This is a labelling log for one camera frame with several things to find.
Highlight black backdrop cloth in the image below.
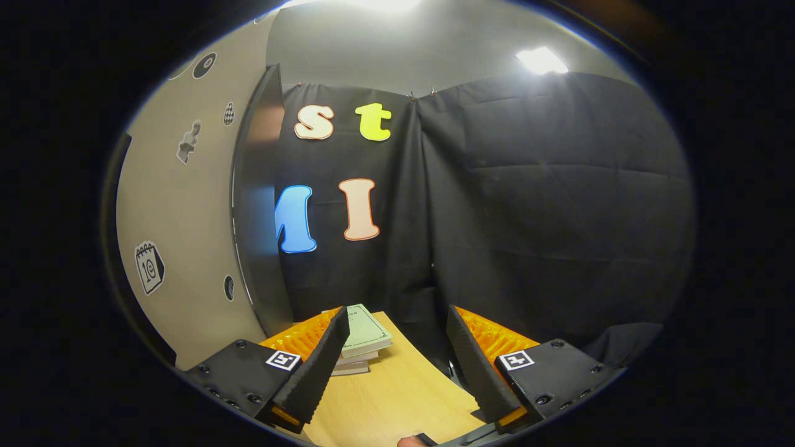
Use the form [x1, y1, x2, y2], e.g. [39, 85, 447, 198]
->
[273, 71, 696, 398]

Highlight brown book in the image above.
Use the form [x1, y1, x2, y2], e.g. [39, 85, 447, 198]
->
[338, 350, 381, 367]

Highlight dark grey cabinet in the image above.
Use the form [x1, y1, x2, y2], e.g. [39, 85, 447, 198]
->
[231, 62, 294, 337]

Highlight small ceiling light panel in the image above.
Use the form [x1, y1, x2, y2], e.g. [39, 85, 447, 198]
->
[516, 47, 569, 75]

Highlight green book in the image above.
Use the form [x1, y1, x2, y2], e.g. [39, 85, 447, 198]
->
[323, 304, 393, 359]

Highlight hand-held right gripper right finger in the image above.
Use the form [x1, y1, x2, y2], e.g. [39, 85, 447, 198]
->
[446, 305, 627, 435]

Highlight large ceiling light panel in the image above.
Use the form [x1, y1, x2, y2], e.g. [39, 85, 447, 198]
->
[283, 0, 423, 14]

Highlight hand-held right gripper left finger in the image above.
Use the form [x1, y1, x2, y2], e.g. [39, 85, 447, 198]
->
[180, 305, 352, 434]

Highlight grey cabinet door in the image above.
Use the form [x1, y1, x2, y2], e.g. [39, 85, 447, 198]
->
[102, 19, 277, 371]

